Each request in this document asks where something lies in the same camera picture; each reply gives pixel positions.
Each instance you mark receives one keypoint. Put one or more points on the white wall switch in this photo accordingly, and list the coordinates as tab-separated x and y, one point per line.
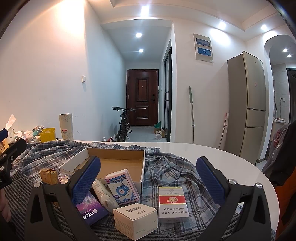
84	78

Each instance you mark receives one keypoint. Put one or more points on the purple box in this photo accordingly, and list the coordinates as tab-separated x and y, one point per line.
91	212

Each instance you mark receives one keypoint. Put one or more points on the cardboard box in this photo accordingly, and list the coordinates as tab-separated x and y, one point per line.
120	163

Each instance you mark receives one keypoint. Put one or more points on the small yellow box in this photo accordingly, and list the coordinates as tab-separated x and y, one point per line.
49	176

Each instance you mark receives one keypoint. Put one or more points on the wall electrical panel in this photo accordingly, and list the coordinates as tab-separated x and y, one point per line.
203	47

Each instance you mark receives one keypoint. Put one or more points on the white wipes packet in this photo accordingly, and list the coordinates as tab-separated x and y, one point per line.
105	197

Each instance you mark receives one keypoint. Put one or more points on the clutter of tissues and packets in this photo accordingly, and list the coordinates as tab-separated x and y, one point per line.
20	134

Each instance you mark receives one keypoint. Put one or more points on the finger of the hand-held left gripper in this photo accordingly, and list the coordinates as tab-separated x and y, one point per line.
3	134
16	148

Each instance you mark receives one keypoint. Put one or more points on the blue plaid cloth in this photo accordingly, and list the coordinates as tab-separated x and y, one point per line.
166	169

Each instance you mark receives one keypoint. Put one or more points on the black framed glass door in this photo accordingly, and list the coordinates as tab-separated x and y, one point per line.
167	92

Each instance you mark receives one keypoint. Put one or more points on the red white stick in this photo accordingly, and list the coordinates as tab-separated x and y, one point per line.
223	129

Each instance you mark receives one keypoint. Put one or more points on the red white item by bicycle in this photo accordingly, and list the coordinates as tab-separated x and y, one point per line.
108	139

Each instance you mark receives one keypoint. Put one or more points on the grey cabinet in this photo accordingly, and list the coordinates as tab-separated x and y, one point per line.
247	106

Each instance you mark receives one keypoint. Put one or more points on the person's left hand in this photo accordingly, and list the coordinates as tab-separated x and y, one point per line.
4	206

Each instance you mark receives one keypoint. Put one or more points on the white red cigarette pack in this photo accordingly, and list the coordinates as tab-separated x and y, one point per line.
173	206

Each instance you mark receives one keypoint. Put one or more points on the clothes on chair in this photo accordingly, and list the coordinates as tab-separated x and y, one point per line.
282	150

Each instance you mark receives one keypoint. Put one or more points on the small white box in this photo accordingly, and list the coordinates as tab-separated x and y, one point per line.
136	220

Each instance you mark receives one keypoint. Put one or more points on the dark brown entrance door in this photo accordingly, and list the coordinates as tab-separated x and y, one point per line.
142	97

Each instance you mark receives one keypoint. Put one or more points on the boxes on floor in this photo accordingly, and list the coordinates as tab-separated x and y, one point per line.
159	132

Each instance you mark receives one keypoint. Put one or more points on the yellow plastic container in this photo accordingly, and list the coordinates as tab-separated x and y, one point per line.
48	135

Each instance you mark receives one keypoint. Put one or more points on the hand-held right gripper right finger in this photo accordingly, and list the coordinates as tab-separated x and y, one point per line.
211	183

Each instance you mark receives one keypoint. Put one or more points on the black bicycle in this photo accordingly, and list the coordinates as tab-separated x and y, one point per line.
122	127

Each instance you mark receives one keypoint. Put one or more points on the blue white packet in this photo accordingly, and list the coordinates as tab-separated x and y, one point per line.
122	187

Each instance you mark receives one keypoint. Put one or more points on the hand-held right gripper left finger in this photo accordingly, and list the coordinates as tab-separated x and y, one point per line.
85	183

